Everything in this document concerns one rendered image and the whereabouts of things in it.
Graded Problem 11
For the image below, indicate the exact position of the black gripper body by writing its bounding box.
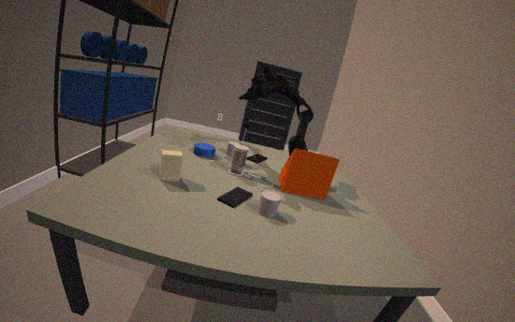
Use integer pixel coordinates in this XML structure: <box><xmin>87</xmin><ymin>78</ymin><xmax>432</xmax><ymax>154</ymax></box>
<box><xmin>249</xmin><ymin>83</ymin><xmax>272</xmax><ymax>98</ymax></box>

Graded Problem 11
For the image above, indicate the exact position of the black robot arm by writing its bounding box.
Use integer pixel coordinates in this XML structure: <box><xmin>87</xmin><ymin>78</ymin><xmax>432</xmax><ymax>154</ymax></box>
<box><xmin>251</xmin><ymin>66</ymin><xmax>314</xmax><ymax>155</ymax></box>

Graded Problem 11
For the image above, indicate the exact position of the black flat rectangular pad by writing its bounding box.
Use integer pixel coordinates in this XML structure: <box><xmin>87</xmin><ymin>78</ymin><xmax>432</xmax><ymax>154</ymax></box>
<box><xmin>217</xmin><ymin>187</ymin><xmax>253</xmax><ymax>208</ymax></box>
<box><xmin>246</xmin><ymin>154</ymin><xmax>268</xmax><ymax>163</ymax></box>

